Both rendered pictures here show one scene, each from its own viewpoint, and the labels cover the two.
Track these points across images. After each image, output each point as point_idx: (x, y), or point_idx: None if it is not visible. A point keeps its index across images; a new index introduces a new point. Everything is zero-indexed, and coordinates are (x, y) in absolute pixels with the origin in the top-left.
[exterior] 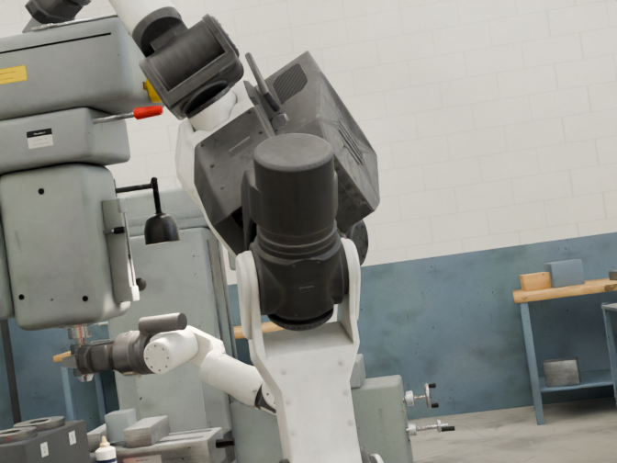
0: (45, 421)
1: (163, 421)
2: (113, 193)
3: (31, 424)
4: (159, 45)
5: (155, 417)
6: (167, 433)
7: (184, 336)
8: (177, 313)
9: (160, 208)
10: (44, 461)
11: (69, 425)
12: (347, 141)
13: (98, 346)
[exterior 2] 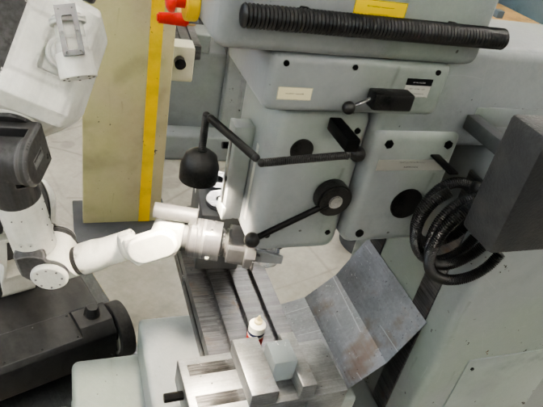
0: (216, 197)
1: (246, 380)
2: (265, 131)
3: (218, 190)
4: None
5: (262, 388)
6: (246, 396)
7: (155, 223)
8: (157, 202)
9: (199, 144)
10: (195, 193)
11: (200, 202)
12: None
13: (238, 225)
